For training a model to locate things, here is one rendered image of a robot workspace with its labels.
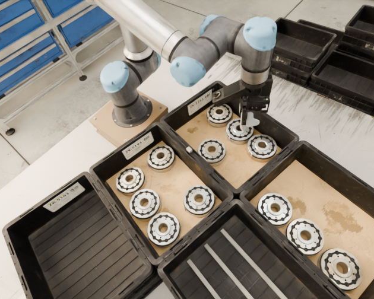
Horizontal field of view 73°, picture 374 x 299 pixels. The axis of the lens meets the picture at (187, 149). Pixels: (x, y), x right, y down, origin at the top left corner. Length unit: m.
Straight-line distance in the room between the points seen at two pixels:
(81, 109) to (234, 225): 1.99
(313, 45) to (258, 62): 1.38
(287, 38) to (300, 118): 0.92
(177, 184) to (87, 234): 0.34
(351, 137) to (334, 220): 0.47
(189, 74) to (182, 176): 0.43
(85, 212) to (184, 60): 0.62
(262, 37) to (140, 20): 0.28
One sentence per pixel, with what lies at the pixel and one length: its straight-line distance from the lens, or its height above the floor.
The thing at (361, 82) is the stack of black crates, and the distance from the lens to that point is 2.03.
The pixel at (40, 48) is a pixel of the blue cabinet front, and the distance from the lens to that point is 2.57.
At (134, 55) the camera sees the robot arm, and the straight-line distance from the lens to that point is 1.04.
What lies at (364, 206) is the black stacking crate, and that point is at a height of 0.85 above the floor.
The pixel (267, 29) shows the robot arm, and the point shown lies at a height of 1.29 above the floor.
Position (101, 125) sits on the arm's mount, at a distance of 1.19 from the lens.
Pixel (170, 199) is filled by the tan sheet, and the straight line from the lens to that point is 0.88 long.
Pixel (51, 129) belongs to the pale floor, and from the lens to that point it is 2.54.
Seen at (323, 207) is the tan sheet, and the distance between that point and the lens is 0.92.
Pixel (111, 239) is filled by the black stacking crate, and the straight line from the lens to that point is 0.90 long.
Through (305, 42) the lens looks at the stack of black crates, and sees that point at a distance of 2.05.
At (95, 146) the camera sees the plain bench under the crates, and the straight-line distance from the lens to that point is 1.26.
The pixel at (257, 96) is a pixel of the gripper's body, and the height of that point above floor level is 1.08.
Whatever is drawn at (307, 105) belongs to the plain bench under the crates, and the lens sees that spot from 1.32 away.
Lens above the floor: 1.64
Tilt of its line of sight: 57 degrees down
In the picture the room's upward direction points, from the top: 12 degrees counter-clockwise
